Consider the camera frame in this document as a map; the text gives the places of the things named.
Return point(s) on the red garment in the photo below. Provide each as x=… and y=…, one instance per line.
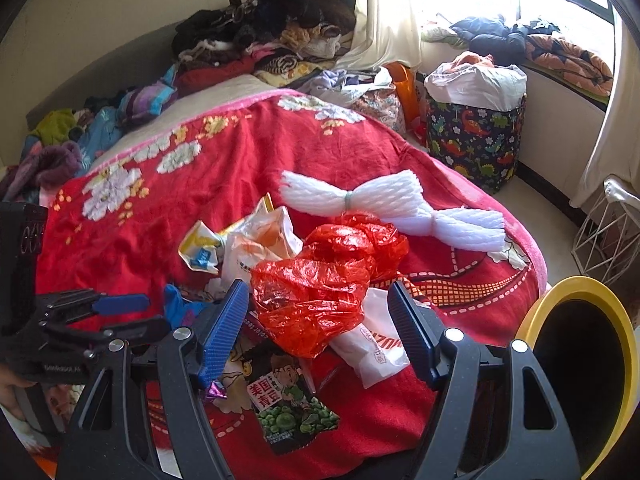
x=215, y=75

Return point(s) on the blue wrapper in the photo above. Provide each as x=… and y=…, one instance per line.
x=180, y=305

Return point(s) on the person's left hand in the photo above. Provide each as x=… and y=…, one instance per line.
x=10, y=392

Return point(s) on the yellow white wrapper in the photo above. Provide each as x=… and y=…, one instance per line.
x=200, y=250

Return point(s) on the green pea snack packet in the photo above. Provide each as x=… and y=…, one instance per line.
x=290, y=410

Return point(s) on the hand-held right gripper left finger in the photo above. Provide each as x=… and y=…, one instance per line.
x=220, y=340

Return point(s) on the purple blue striped garment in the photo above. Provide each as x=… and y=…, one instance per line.
x=147, y=97

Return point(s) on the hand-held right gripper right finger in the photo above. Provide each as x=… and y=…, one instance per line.
x=412, y=330

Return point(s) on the light green cloth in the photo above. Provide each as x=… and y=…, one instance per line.
x=437, y=34

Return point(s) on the lavender and white clothes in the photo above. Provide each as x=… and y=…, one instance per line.
x=335, y=82

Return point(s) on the white bag with orange print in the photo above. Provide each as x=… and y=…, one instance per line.
x=260, y=255

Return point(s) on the white bag with red print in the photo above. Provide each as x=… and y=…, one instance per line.
x=370, y=355

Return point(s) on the cream curtain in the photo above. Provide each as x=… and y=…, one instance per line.
x=385, y=5
x=615, y=125

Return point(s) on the orange patterned quilt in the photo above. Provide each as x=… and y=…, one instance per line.
x=570, y=57

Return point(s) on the purple fuzzy garment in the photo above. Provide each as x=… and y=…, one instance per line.
x=45, y=170

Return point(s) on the purple candy wrapper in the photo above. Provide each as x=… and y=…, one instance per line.
x=217, y=391

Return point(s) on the blue floral cloth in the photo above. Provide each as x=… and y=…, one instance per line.
x=102, y=132

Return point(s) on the dinosaur print laundry basket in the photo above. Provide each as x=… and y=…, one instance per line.
x=475, y=145

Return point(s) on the yellow rimmed black bin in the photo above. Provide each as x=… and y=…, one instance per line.
x=545, y=305

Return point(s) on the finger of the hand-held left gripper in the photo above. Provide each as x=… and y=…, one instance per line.
x=122, y=302
x=140, y=331

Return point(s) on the floral fabric bag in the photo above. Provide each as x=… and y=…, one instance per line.
x=380, y=110

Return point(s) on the red plastic bag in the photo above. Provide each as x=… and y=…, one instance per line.
x=310, y=290

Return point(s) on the red floral blanket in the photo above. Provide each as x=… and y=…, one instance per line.
x=240, y=175

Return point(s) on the dark puffer jacket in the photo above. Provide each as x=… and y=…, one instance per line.
x=490, y=37

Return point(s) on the green garment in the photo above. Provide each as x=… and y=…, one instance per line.
x=52, y=127

